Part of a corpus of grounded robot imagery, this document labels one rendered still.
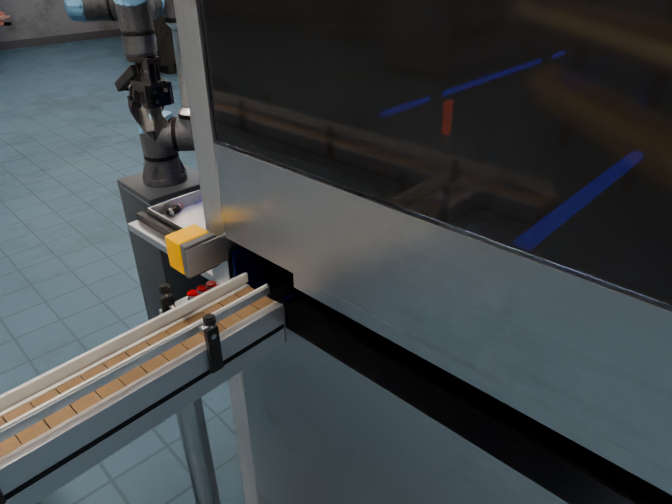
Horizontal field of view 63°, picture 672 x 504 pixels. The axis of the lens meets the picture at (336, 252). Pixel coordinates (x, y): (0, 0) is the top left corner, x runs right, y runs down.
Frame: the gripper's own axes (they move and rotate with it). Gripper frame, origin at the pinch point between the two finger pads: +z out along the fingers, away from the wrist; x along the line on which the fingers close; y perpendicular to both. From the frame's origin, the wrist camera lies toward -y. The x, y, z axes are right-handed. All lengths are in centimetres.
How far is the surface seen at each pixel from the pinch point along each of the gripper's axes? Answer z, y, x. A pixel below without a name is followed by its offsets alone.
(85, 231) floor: 109, -182, 40
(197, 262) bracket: 10, 46, -19
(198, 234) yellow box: 6.5, 43.1, -16.6
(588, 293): -10, 113, -12
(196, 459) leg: 44, 58, -33
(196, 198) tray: 20.2, 1.8, 8.8
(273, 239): 3, 60, -12
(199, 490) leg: 53, 58, -34
